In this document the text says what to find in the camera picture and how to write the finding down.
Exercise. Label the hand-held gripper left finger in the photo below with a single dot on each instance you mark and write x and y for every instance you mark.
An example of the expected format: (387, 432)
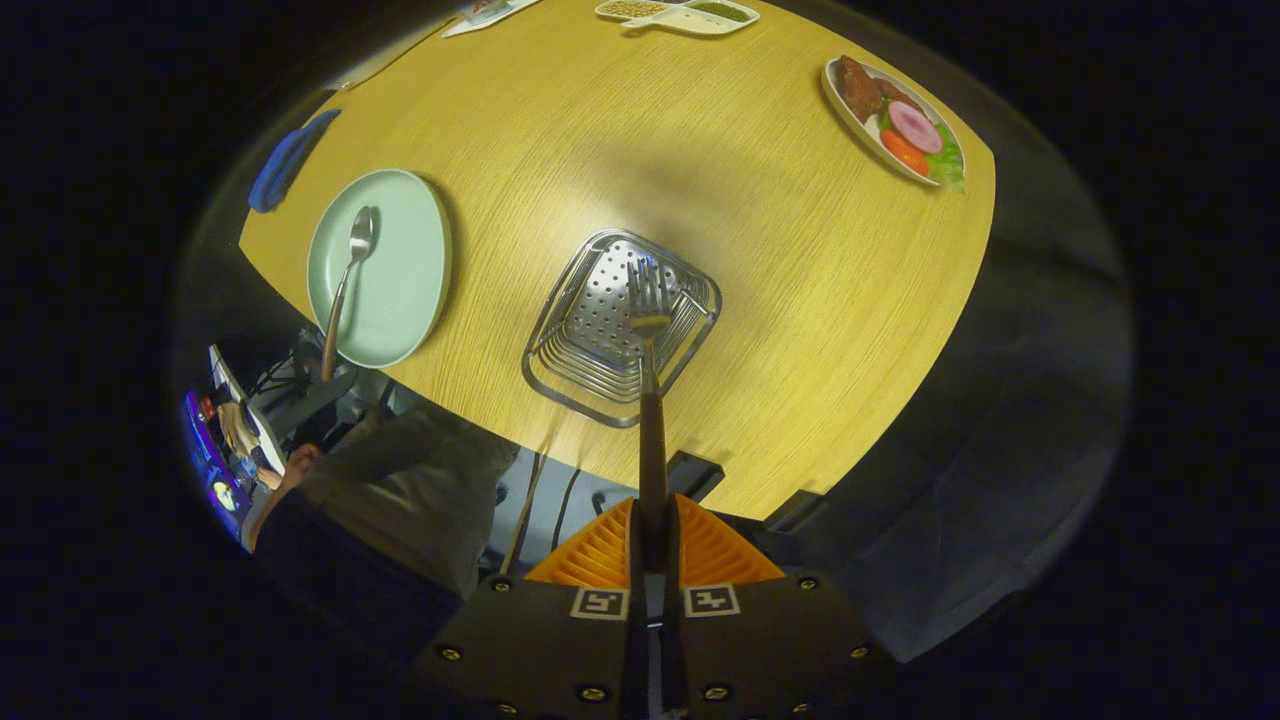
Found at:
(636, 640)

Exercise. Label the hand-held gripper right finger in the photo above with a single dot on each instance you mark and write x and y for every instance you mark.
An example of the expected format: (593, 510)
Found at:
(675, 650)

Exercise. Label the person's grey trousers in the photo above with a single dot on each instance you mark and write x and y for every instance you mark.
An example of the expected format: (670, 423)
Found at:
(420, 490)

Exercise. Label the person's dark shirt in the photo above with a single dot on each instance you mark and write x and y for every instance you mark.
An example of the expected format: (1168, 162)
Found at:
(340, 590)

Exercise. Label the dark floor equipment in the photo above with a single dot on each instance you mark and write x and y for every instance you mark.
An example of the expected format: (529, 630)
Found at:
(300, 390)

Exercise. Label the white side desk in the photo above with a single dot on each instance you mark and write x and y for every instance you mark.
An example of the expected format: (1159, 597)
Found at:
(262, 435)

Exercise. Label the pale green plate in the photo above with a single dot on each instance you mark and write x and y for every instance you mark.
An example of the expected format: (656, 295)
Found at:
(400, 270)

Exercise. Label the tan cloth item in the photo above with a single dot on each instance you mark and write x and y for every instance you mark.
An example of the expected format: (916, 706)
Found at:
(238, 428)

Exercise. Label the computer monitor with purple screen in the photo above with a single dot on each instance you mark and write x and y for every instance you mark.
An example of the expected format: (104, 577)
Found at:
(210, 465)

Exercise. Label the white plate with food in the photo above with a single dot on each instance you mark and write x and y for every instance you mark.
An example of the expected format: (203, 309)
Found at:
(895, 120)

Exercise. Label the blue folded towel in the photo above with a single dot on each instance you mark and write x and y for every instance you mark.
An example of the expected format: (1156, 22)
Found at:
(285, 165)

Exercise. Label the white divided dish with beans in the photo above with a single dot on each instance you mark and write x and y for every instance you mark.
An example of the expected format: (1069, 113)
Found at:
(690, 18)

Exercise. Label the white square coaster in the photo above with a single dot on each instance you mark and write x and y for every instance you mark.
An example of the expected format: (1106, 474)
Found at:
(455, 27)

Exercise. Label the black table bracket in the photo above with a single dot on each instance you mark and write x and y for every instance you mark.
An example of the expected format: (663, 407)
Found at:
(795, 510)
(695, 477)

